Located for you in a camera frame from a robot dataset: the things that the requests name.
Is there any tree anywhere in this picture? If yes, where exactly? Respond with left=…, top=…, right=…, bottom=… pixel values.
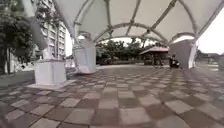
left=0, top=0, right=36, bottom=76

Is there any white tent canopy with frame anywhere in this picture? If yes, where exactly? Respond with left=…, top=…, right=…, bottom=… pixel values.
left=19, top=0, right=224, bottom=51

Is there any checkered paved plaza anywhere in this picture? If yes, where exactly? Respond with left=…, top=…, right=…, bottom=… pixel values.
left=0, top=64, right=224, bottom=128

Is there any tall apartment building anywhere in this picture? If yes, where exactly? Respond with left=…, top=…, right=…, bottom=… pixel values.
left=30, top=0, right=67, bottom=61

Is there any row of trees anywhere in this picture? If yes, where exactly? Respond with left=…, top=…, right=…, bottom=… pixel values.
left=95, top=38, right=168, bottom=66

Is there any red roofed pavilion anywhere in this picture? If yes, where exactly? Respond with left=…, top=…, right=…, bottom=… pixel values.
left=138, top=46, right=170, bottom=66

